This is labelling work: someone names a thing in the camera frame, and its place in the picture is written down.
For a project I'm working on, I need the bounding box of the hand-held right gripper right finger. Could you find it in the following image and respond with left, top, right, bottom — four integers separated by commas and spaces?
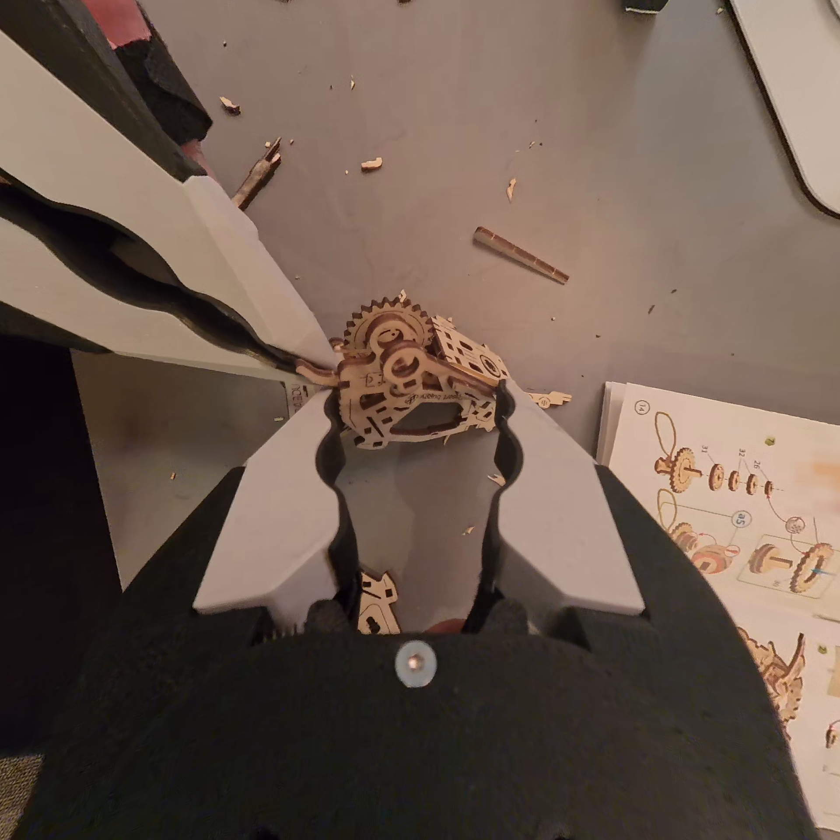
461, 381, 647, 634

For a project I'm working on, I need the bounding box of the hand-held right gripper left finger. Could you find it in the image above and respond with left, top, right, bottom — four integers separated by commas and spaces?
192, 387, 362, 634

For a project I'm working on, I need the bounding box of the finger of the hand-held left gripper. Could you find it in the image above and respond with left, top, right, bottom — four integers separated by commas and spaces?
0, 193, 303, 383
0, 29, 340, 370

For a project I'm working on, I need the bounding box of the wooden buggy model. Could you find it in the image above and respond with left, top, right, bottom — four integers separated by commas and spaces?
295, 292, 513, 452

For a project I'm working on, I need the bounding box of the ornate flat wooden part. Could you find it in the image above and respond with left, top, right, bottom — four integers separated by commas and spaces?
357, 570, 402, 635

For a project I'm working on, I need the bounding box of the dark splintered wood scrap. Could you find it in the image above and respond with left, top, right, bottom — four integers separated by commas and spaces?
230, 137, 284, 211

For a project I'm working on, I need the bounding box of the open instruction booklet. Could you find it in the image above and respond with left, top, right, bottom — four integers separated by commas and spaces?
596, 381, 840, 831

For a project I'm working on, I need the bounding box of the tapered wooden stick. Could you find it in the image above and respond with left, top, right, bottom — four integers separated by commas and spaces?
473, 226, 571, 286

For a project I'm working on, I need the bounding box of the white stand base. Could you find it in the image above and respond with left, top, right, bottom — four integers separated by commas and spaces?
728, 0, 840, 217

